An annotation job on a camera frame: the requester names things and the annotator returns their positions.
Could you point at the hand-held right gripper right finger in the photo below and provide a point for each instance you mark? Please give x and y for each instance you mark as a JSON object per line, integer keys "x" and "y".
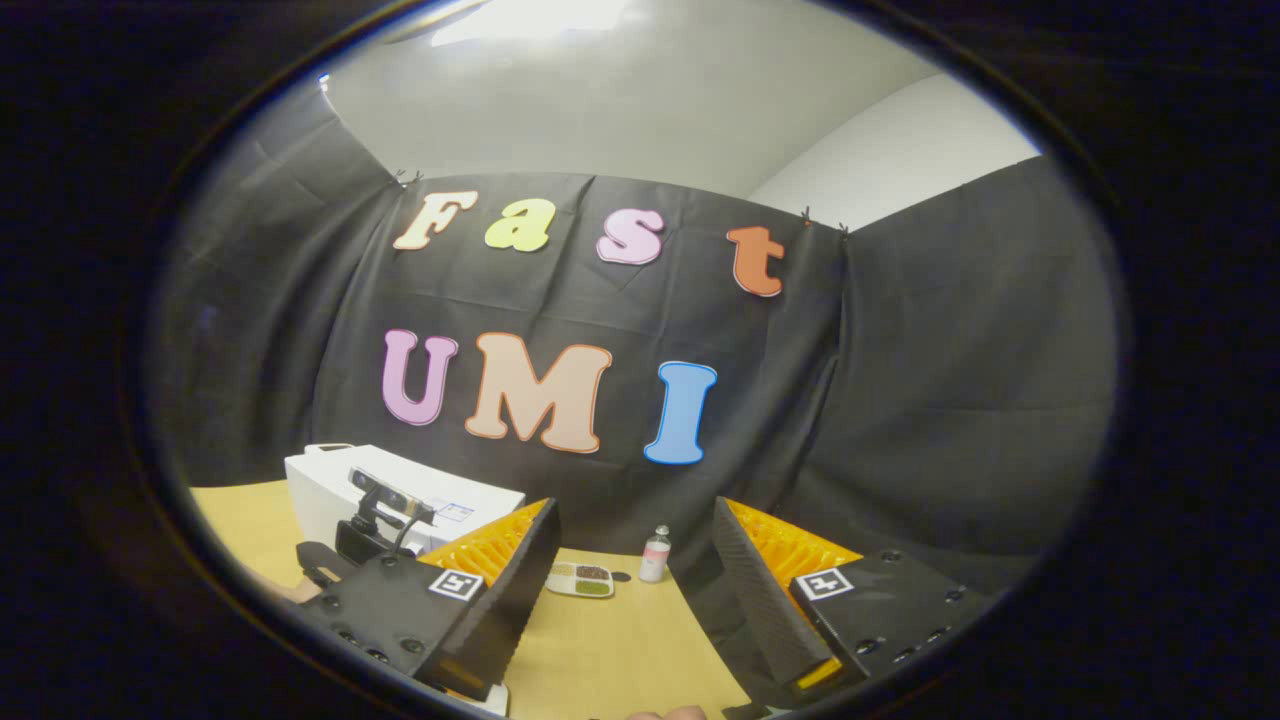
{"x": 760, "y": 600}

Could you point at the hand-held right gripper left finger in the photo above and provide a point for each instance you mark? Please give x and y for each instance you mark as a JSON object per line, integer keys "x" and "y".
{"x": 520, "y": 590}

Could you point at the white microwave oven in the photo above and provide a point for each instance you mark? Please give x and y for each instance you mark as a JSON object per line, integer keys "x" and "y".
{"x": 320, "y": 490}

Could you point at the white divided dish with seeds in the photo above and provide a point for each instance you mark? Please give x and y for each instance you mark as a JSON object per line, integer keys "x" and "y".
{"x": 580, "y": 580}

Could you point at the small pink label bottle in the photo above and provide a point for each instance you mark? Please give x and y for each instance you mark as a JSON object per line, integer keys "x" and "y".
{"x": 655, "y": 560}

